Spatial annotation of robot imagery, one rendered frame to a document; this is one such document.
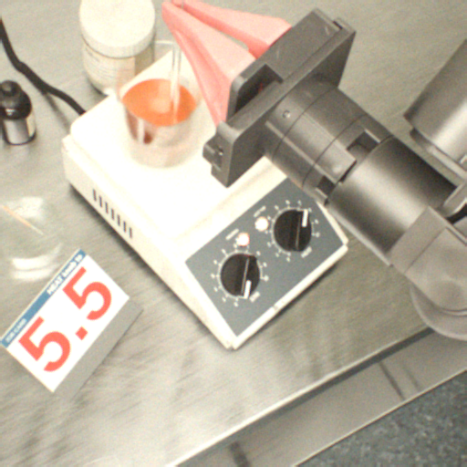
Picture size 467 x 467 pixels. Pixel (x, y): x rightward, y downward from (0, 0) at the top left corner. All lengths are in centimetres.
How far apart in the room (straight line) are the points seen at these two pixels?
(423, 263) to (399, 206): 5
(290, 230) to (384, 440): 84
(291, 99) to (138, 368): 31
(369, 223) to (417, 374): 99
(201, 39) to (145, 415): 32
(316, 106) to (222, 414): 31
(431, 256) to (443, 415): 112
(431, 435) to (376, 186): 108
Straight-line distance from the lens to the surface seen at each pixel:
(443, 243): 56
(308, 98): 62
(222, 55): 62
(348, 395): 156
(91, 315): 85
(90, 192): 86
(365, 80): 97
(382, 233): 60
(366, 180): 60
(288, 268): 84
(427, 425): 166
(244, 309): 83
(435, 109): 60
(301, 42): 63
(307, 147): 61
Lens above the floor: 156
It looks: 66 degrees down
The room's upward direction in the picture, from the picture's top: 12 degrees clockwise
